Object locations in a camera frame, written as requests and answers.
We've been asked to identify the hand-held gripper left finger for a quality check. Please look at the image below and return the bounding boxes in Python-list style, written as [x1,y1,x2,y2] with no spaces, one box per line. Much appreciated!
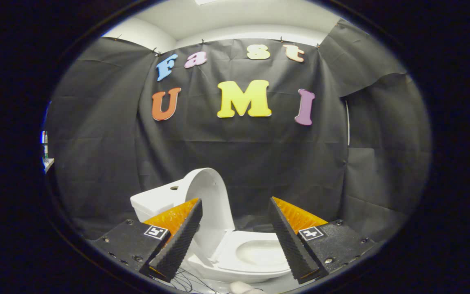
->
[88,198,204,282]

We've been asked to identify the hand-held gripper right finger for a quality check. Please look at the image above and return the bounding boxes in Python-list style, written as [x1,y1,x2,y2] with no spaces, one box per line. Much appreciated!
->
[268,196,376,285]

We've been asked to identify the white toilet lid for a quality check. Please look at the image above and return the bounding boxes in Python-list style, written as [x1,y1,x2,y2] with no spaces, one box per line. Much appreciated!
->
[184,168,235,260]

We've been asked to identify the white toilet seat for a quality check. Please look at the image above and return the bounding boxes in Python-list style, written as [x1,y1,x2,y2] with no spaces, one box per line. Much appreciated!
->
[213,230,291,274]

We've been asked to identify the white toilet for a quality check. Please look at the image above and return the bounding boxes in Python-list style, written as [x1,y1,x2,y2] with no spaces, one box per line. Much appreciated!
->
[130,168,293,284]

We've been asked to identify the black backdrop cloth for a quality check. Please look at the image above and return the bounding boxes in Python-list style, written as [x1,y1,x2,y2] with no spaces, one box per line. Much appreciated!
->
[45,18,431,241]

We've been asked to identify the thin black cable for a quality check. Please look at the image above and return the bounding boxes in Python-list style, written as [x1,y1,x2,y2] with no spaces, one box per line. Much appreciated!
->
[153,267,228,294]

